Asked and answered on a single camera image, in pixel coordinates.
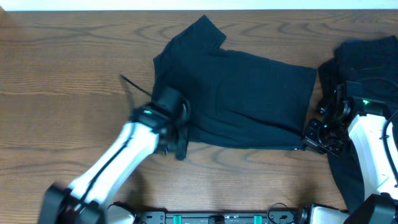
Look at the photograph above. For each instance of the pile of black clothes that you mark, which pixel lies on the pile of black clothes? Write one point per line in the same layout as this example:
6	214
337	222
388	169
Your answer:
373	63

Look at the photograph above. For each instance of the dark green t-shirt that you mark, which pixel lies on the dark green t-shirt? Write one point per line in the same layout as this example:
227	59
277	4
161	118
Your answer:
237	100

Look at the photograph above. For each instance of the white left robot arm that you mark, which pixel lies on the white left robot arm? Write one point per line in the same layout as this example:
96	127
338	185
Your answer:
89	197

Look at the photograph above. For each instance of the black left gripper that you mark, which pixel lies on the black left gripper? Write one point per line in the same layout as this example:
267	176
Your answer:
183	145

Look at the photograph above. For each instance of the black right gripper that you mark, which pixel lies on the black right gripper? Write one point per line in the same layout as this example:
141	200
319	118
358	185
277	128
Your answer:
311	142

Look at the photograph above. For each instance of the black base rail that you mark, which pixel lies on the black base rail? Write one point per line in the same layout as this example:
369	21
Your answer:
214	217

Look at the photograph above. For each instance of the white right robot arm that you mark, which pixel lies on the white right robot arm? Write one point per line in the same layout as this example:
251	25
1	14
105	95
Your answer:
362	122

